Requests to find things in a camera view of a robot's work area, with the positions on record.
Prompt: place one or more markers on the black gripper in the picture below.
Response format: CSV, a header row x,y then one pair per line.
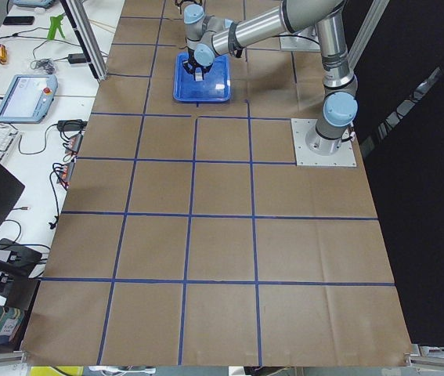
x,y
194,65

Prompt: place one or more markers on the white toy building block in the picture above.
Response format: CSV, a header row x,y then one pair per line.
x,y
199,76

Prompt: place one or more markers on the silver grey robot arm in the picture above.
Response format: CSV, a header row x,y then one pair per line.
x,y
319,22

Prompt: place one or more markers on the blue plastic tray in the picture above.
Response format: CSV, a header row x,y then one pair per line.
x,y
215,87

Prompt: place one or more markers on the wooden chopstick pair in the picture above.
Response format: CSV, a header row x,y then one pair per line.
x,y
103,26

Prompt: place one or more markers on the black power adapter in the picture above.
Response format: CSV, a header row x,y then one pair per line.
x,y
76,58

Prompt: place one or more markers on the blue teach pendant tablet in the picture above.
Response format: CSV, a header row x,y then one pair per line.
x,y
28,98

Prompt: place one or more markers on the brown paper table cover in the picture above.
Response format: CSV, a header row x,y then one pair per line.
x,y
189,235

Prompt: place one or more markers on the black smartphone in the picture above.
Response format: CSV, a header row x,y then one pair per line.
x,y
18,20

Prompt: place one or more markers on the aluminium frame post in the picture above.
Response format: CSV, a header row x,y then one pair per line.
x,y
80,23

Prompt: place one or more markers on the green handled reacher grabber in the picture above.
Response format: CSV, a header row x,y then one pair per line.
x,y
55,27

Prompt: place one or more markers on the square metal base plate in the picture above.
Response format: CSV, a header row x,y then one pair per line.
x,y
312,150

